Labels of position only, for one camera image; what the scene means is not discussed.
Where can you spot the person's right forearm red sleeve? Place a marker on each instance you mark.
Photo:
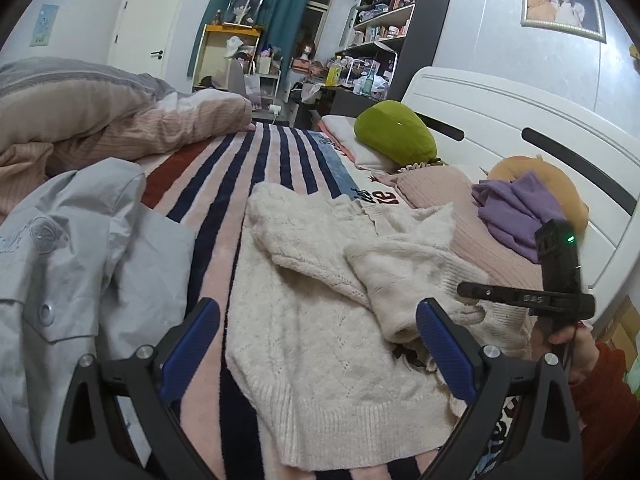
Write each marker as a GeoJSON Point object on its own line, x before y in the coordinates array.
{"type": "Point", "coordinates": [607, 410]}

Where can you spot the window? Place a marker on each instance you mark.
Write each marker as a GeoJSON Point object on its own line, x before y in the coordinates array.
{"type": "Point", "coordinates": [320, 5]}

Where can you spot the white door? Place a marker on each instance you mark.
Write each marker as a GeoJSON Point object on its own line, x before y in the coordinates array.
{"type": "Point", "coordinates": [145, 25]}

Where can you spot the light grey shirt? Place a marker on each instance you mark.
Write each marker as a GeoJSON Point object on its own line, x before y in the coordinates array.
{"type": "Point", "coordinates": [75, 260]}

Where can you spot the white bed headboard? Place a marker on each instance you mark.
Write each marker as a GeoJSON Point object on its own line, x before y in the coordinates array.
{"type": "Point", "coordinates": [500, 105]}

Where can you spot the pink ribbed pillow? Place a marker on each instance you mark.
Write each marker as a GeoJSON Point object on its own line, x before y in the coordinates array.
{"type": "Point", "coordinates": [435, 185]}

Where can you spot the cardboard box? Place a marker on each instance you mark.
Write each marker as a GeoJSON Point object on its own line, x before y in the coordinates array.
{"type": "Point", "coordinates": [625, 325]}

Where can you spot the white plastic bag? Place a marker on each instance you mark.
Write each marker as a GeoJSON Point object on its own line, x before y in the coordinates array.
{"type": "Point", "coordinates": [310, 92]}

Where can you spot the brown plush toy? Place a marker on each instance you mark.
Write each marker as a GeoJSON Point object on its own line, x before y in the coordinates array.
{"type": "Point", "coordinates": [515, 167]}

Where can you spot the dark desk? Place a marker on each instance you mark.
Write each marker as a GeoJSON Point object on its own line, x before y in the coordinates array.
{"type": "Point", "coordinates": [345, 102]}

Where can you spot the striped pink navy blanket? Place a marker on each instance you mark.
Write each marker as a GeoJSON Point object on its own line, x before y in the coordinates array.
{"type": "Point", "coordinates": [220, 200]}

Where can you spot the cream knitted sweater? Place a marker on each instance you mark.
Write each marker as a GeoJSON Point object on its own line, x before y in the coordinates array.
{"type": "Point", "coordinates": [310, 360]}

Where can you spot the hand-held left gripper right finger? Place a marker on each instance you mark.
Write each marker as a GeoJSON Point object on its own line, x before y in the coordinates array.
{"type": "Point", "coordinates": [447, 355]}

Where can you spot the purple cloth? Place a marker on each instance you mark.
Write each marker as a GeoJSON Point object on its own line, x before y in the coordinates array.
{"type": "Point", "coordinates": [510, 215]}

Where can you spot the teal curtain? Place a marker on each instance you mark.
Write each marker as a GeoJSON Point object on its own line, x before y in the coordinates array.
{"type": "Point", "coordinates": [285, 5]}

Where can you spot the person's right hand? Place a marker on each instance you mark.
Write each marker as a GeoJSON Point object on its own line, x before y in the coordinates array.
{"type": "Point", "coordinates": [580, 355]}

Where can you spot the green plush cushion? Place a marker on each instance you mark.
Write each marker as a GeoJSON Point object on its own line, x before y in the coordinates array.
{"type": "Point", "coordinates": [392, 132]}

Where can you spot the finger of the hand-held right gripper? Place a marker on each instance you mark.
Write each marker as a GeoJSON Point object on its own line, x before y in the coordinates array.
{"type": "Point", "coordinates": [492, 294]}

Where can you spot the pink grey duvet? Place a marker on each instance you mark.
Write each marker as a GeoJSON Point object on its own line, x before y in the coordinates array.
{"type": "Point", "coordinates": [150, 125]}

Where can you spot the yellow shelf rack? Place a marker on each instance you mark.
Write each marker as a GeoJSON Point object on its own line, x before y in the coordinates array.
{"type": "Point", "coordinates": [215, 35]}

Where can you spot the glass display case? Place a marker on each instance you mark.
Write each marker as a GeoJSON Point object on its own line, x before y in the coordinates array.
{"type": "Point", "coordinates": [245, 7]}

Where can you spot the dark bookshelf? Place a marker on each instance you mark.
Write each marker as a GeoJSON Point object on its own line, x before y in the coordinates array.
{"type": "Point", "coordinates": [425, 25]}

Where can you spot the framed wall picture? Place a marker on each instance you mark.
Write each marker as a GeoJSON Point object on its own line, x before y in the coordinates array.
{"type": "Point", "coordinates": [562, 7]}

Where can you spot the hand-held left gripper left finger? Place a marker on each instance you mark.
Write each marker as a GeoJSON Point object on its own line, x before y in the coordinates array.
{"type": "Point", "coordinates": [190, 345]}

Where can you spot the white pillow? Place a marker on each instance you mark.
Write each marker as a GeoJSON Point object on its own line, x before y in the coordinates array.
{"type": "Point", "coordinates": [340, 132]}

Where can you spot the light blue wall poster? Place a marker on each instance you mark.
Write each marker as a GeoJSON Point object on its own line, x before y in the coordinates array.
{"type": "Point", "coordinates": [45, 25]}

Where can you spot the yellow bottle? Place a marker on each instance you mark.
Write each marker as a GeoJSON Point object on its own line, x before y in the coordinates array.
{"type": "Point", "coordinates": [333, 74]}

